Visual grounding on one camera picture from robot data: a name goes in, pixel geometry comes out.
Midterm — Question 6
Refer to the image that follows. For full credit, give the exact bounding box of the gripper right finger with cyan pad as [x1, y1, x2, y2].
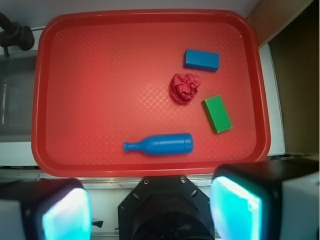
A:
[209, 159, 320, 240]

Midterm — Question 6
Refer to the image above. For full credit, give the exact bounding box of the green block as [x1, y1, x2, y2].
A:
[202, 95, 233, 134]

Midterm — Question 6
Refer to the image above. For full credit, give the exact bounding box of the blue toy bottle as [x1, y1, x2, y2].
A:
[123, 133, 194, 156]

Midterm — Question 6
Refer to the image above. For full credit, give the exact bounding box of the blue block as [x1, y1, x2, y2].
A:
[184, 49, 220, 72]

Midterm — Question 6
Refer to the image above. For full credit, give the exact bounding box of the crumpled red cloth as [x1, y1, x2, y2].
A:
[169, 73, 201, 105]

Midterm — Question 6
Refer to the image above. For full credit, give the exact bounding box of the red plastic tray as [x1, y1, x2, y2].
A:
[31, 10, 271, 177]

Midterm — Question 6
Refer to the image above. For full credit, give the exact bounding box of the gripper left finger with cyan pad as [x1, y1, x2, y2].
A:
[0, 178, 92, 240]

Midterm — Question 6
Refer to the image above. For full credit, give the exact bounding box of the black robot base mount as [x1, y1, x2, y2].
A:
[117, 175, 215, 240]

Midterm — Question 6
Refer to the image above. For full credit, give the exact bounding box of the dark grey toy faucet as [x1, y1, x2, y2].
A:
[0, 12, 35, 58]

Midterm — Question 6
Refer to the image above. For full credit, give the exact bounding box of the grey toy sink basin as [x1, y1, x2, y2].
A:
[0, 55, 37, 143]

